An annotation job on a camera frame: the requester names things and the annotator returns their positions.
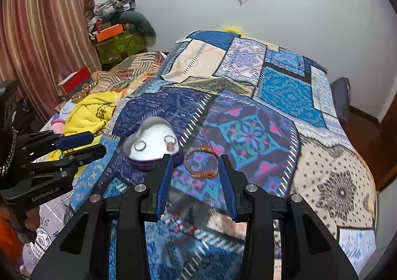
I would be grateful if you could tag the striped pink curtain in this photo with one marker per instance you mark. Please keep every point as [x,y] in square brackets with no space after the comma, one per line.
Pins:
[42,42]

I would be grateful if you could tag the orange box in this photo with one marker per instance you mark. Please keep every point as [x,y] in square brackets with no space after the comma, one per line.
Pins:
[109,32]

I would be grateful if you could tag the striped brown blanket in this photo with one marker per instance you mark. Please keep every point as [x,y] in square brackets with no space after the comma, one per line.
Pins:
[125,77]

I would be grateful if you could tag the yellow plush toy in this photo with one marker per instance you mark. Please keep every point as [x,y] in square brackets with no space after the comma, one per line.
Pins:
[232,29]

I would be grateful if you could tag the grey neck pillow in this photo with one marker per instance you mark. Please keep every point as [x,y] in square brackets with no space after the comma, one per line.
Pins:
[135,21]

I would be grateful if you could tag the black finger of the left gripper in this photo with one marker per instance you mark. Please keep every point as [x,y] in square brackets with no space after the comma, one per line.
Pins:
[82,157]

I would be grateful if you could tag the yellow cloth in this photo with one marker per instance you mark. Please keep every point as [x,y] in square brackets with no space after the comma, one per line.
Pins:
[92,114]

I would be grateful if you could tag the brown wooden door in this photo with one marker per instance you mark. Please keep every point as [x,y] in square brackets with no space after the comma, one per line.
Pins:
[388,138]

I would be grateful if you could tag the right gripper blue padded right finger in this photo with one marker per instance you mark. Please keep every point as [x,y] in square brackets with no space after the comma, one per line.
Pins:
[249,203]

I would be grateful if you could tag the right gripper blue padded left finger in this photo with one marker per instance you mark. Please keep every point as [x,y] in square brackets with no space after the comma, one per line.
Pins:
[140,204]

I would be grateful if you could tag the purple heart jewelry box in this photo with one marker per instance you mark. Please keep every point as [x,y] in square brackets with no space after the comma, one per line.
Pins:
[145,149]

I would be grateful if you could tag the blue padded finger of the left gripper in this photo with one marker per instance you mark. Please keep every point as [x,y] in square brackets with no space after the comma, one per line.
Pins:
[66,143]

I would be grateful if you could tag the pile of clothes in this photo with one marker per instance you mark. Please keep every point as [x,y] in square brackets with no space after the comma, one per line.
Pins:
[109,12]

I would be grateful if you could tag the red box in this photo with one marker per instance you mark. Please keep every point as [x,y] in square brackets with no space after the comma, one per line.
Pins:
[75,80]

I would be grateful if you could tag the patchwork patterned bedspread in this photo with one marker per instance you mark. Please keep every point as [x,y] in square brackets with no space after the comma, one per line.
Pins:
[271,111]

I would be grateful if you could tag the grey backpack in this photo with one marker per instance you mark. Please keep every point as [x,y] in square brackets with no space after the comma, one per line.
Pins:
[341,93]

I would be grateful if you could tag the person's left hand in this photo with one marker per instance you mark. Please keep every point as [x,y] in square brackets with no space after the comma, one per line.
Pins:
[33,219]

